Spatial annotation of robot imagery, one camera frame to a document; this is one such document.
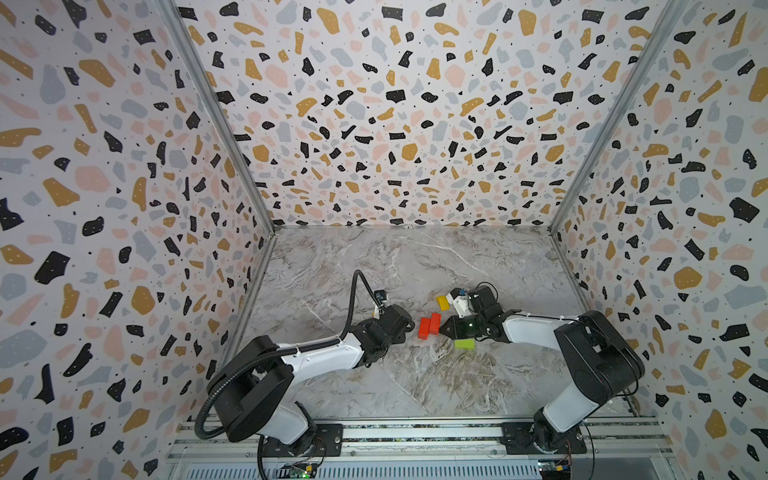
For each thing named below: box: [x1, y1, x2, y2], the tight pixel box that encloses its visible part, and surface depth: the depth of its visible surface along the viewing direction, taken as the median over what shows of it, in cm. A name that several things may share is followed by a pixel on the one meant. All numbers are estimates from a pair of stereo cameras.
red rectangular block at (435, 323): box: [429, 312, 441, 335], surface depth 94 cm
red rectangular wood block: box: [418, 317, 431, 340], surface depth 94 cm
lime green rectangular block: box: [454, 338, 475, 350], surface depth 91 cm
